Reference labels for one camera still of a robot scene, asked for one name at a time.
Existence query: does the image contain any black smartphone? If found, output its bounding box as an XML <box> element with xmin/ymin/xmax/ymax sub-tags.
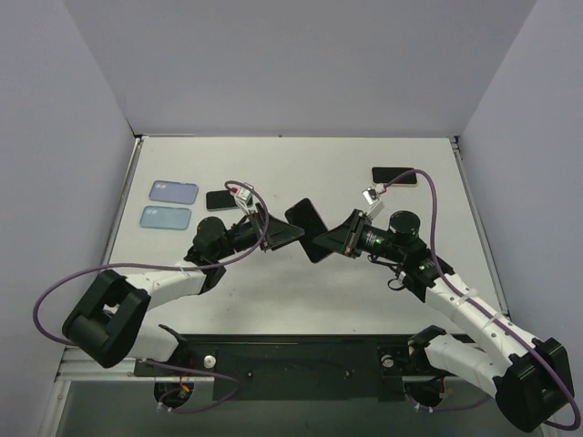
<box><xmin>284</xmin><ymin>198</ymin><xmax>332</xmax><ymax>264</ymax></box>
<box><xmin>205</xmin><ymin>189</ymin><xmax>238</xmax><ymax>212</ymax></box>

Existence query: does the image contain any phone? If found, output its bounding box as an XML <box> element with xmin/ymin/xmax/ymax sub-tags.
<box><xmin>372</xmin><ymin>167</ymin><xmax>418</xmax><ymax>186</ymax></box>
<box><xmin>139</xmin><ymin>206</ymin><xmax>191</xmax><ymax>230</ymax></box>

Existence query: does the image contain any lilac phone case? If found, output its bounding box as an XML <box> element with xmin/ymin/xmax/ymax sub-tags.
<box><xmin>148</xmin><ymin>179</ymin><xmax>199</xmax><ymax>205</ymax></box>

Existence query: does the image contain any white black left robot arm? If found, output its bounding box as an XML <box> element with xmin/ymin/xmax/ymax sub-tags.
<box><xmin>62</xmin><ymin>205</ymin><xmax>304</xmax><ymax>375</ymax></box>

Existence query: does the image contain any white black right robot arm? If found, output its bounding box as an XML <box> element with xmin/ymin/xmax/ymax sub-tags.
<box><xmin>314</xmin><ymin>210</ymin><xmax>576</xmax><ymax>432</ymax></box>

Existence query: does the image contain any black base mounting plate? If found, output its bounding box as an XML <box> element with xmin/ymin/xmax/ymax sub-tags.
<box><xmin>135</xmin><ymin>334</ymin><xmax>447</xmax><ymax>405</ymax></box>

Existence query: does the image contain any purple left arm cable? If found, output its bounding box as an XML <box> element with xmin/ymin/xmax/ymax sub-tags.
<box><xmin>32</xmin><ymin>179</ymin><xmax>270</xmax><ymax>414</ymax></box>

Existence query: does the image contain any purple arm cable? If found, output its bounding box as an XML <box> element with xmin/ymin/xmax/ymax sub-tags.
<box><xmin>32</xmin><ymin>179</ymin><xmax>270</xmax><ymax>414</ymax></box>
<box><xmin>373</xmin><ymin>168</ymin><xmax>576</xmax><ymax>432</ymax></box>

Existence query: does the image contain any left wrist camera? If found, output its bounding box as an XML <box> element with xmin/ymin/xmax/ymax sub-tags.
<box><xmin>229</xmin><ymin>185</ymin><xmax>253</xmax><ymax>215</ymax></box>

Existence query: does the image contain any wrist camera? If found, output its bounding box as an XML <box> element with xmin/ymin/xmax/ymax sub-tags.
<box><xmin>362</xmin><ymin>184</ymin><xmax>386</xmax><ymax>222</ymax></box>
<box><xmin>229</xmin><ymin>185</ymin><xmax>253</xmax><ymax>215</ymax></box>

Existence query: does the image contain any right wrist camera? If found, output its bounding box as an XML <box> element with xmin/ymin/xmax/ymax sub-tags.
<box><xmin>362</xmin><ymin>184</ymin><xmax>386</xmax><ymax>222</ymax></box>

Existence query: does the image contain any aluminium table edge rail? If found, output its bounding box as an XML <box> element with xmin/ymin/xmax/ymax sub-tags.
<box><xmin>56</xmin><ymin>347</ymin><xmax>135</xmax><ymax>381</ymax></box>

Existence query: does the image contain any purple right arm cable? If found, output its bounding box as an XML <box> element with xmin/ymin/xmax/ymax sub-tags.
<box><xmin>373</xmin><ymin>168</ymin><xmax>576</xmax><ymax>432</ymax></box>

